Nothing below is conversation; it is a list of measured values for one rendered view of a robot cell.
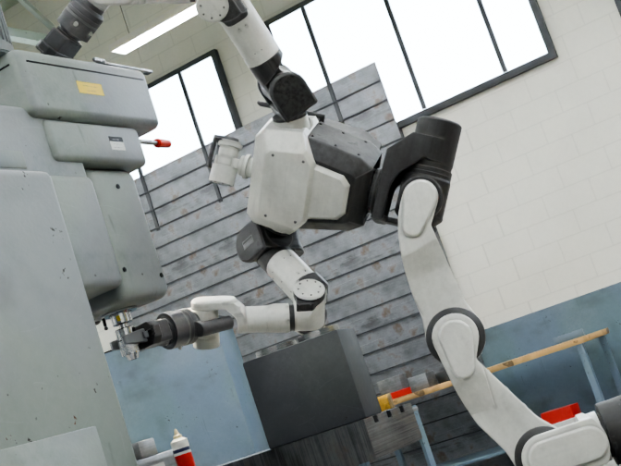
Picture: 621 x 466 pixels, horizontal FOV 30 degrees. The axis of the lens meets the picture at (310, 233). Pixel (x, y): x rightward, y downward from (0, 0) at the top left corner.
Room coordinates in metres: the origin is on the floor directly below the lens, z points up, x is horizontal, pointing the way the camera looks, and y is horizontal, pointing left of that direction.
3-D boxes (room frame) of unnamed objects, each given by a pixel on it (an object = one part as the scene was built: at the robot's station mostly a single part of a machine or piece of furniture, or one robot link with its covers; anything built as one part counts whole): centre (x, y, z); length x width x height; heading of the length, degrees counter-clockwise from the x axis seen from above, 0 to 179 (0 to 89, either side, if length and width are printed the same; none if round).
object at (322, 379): (2.44, 0.10, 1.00); 0.22 x 0.12 x 0.20; 73
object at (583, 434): (2.86, -0.41, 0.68); 0.21 x 0.20 x 0.13; 84
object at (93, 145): (2.61, 0.50, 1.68); 0.34 x 0.24 x 0.10; 153
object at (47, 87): (2.64, 0.48, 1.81); 0.47 x 0.26 x 0.16; 153
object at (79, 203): (2.48, 0.57, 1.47); 0.24 x 0.19 x 0.26; 63
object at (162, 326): (2.71, 0.41, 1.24); 0.13 x 0.12 x 0.10; 44
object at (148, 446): (2.77, 0.58, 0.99); 0.15 x 0.06 x 0.04; 61
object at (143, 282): (2.65, 0.48, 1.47); 0.21 x 0.19 x 0.32; 63
